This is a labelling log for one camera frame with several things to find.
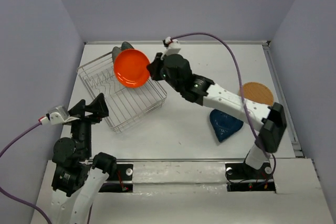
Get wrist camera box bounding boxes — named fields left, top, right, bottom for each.
left=161, top=37, right=181, bottom=60
left=46, top=105, right=70, bottom=125

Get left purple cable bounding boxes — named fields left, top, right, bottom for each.
left=0, top=116, right=52, bottom=224

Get dark blue leaf dish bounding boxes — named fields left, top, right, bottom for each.
left=209, top=109, right=244, bottom=143

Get grey deer plate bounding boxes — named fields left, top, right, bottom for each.
left=111, top=47, right=122, bottom=61

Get orange plate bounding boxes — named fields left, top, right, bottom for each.
left=113, top=49, right=150, bottom=88

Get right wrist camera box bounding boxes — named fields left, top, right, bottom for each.
left=161, top=37, right=181, bottom=60

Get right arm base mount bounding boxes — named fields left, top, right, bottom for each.
left=225, top=162, right=276, bottom=192

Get wire dish rack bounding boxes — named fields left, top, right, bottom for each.
left=77, top=52, right=167, bottom=132

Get teal glazed plate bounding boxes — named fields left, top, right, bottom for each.
left=121, top=41, right=134, bottom=51

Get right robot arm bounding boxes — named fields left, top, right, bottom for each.
left=146, top=53, right=287, bottom=178

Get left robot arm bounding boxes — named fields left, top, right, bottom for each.
left=47, top=93, right=117, bottom=223

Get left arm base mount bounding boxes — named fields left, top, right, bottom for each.
left=99, top=163, right=133, bottom=193

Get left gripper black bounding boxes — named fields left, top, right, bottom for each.
left=67, top=91, right=110, bottom=156

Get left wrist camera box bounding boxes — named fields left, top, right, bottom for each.
left=46, top=105, right=70, bottom=125

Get woven bamboo plate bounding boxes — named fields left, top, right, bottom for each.
left=242, top=82, right=274, bottom=105

